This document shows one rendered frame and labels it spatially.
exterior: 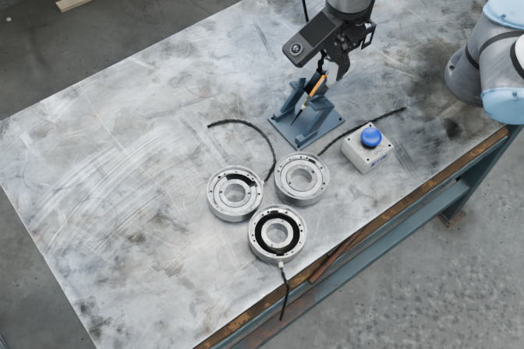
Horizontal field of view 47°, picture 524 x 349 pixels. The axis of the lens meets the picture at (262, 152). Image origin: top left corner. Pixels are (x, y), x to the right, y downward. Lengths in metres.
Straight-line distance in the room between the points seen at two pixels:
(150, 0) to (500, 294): 1.72
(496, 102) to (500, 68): 0.06
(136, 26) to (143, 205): 1.44
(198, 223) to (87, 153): 0.27
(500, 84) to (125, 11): 1.76
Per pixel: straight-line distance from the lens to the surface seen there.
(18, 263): 2.06
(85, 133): 1.26
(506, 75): 1.15
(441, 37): 1.46
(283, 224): 1.10
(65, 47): 2.49
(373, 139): 1.16
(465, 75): 1.33
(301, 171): 1.17
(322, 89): 1.16
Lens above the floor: 1.83
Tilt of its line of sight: 59 degrees down
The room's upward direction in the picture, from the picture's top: 5 degrees clockwise
